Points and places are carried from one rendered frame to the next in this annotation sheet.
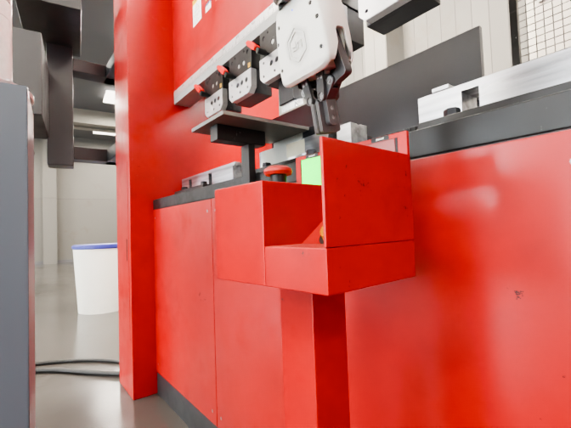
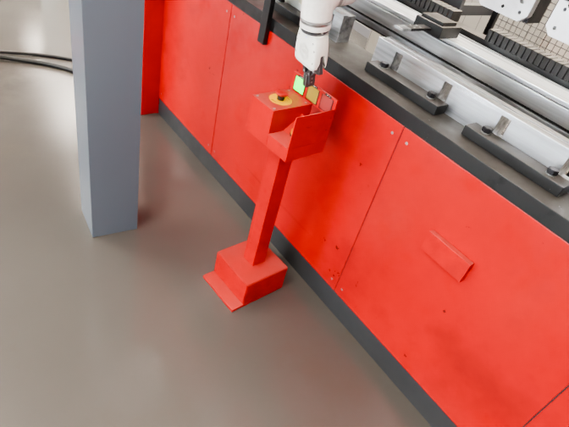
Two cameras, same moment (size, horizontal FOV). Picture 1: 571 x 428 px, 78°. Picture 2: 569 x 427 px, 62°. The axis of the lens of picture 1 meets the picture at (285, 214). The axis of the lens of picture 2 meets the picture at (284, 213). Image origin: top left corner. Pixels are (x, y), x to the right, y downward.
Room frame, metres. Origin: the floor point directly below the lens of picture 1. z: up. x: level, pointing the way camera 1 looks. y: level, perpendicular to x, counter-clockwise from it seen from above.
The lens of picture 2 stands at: (-0.86, 0.10, 1.41)
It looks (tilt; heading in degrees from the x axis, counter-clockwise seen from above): 38 degrees down; 352
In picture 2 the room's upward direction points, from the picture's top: 16 degrees clockwise
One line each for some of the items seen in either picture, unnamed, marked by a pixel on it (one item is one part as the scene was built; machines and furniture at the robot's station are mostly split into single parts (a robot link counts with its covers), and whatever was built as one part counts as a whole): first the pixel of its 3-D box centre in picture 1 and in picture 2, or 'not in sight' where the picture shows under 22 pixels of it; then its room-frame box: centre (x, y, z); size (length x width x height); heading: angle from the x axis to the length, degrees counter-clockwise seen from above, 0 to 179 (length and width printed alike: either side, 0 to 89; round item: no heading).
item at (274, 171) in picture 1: (278, 179); (281, 96); (0.48, 0.01, 0.79); 0.04 x 0.04 x 0.04
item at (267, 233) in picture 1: (308, 207); (290, 115); (0.46, -0.03, 0.75); 0.20 x 0.16 x 0.18; 42
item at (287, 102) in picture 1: (291, 92); not in sight; (1.04, -0.03, 1.13); 0.10 x 0.02 x 0.10; 38
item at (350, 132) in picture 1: (306, 157); (312, 8); (1.00, -0.07, 0.92); 0.39 x 0.06 x 0.10; 38
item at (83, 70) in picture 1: (101, 62); not in sight; (1.90, 0.98, 1.67); 0.40 x 0.24 x 0.07; 38
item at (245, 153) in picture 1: (239, 169); (261, 13); (0.93, 0.12, 0.88); 0.14 x 0.04 x 0.22; 128
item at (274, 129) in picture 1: (251, 129); not in sight; (0.95, 0.09, 1.00); 0.26 x 0.18 x 0.01; 128
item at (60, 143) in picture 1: (52, 75); not in sight; (1.73, 1.14, 1.52); 0.51 x 0.25 x 0.85; 30
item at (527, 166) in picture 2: not in sight; (513, 157); (0.21, -0.60, 0.89); 0.30 x 0.05 x 0.03; 38
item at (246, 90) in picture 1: (249, 76); not in sight; (1.22, 0.11, 1.26); 0.15 x 0.09 x 0.17; 38
